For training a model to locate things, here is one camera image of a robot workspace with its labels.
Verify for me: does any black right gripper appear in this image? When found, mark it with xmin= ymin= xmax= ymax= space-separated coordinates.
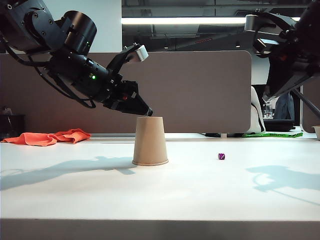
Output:
xmin=251 ymin=29 xmax=320 ymax=101

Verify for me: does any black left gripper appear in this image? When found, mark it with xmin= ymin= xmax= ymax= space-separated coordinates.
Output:
xmin=102 ymin=76 xmax=154 ymax=118

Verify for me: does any brown paper cup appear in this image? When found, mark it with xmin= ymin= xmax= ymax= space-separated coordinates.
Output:
xmin=131 ymin=116 xmax=170 ymax=167

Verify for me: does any black computer monitor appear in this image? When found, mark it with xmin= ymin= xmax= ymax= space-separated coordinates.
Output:
xmin=251 ymin=84 xmax=268 ymax=103

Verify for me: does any dark blue jacket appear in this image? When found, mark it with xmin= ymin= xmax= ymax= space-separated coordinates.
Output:
xmin=274 ymin=91 xmax=296 ymax=121

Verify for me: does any clear glass container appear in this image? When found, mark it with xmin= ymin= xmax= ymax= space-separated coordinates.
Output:
xmin=262 ymin=103 xmax=275 ymax=119

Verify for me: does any black diagonal pole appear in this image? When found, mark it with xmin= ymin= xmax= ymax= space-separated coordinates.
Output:
xmin=291 ymin=88 xmax=320 ymax=115

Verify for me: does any narrow brown desk partition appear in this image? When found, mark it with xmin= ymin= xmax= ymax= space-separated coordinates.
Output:
xmin=300 ymin=77 xmax=320 ymax=134

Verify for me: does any black tray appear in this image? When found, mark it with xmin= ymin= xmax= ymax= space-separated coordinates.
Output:
xmin=263 ymin=119 xmax=295 ymax=132

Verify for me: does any green tape strip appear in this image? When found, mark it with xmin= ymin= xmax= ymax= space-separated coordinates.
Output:
xmin=243 ymin=132 xmax=304 ymax=139

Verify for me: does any wide brown desk partition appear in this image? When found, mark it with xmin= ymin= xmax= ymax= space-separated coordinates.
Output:
xmin=0 ymin=50 xmax=252 ymax=134

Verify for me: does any orange cloth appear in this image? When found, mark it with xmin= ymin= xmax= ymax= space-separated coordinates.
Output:
xmin=1 ymin=128 xmax=92 ymax=147

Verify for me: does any long ceiling light strip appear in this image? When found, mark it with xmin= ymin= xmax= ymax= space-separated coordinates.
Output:
xmin=121 ymin=16 xmax=301 ymax=25

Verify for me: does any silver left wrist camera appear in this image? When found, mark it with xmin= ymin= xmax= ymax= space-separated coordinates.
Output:
xmin=106 ymin=42 xmax=150 ymax=81

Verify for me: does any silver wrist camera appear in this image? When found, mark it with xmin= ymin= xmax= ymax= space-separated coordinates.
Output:
xmin=244 ymin=13 xmax=299 ymax=33
xmin=106 ymin=42 xmax=150 ymax=81

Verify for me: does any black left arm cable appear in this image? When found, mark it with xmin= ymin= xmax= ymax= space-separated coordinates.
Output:
xmin=0 ymin=37 xmax=97 ymax=109

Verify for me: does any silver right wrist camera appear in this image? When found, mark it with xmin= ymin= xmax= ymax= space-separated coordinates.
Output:
xmin=244 ymin=13 xmax=299 ymax=33

